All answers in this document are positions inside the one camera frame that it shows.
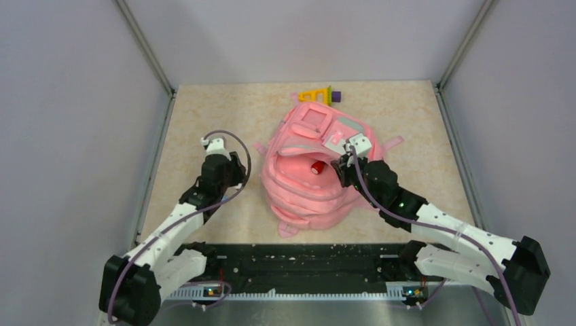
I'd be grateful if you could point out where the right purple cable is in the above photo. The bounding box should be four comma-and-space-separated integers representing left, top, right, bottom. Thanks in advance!
348, 146, 523, 326

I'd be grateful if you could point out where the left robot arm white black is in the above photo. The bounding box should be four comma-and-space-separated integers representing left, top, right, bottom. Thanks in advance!
98, 151, 252, 325

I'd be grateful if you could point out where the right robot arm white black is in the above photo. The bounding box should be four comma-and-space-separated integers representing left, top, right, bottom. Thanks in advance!
331, 153, 551, 316

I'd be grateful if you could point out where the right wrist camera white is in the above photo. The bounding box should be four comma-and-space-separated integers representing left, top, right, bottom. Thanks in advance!
344, 133, 373, 158

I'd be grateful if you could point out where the pink student backpack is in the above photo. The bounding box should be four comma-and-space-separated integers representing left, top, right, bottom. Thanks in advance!
255, 98, 404, 238

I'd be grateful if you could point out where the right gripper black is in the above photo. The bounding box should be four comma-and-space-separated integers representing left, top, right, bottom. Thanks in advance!
332, 151, 382, 209

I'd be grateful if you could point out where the red perfect stamp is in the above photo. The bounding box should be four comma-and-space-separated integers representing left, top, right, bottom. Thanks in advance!
310, 161, 325, 175

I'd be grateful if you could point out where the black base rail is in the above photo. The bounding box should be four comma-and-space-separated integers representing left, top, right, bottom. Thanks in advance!
176, 242, 441, 295

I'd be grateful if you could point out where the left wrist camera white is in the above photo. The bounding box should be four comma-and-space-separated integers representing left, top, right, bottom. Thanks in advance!
200, 137, 231, 160

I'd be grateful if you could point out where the yellow triangle toy purple cap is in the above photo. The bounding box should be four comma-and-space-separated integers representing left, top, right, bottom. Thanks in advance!
296, 86, 342, 106

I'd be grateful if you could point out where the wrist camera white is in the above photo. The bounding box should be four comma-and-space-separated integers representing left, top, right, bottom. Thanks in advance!
344, 133, 373, 158
200, 137, 231, 160

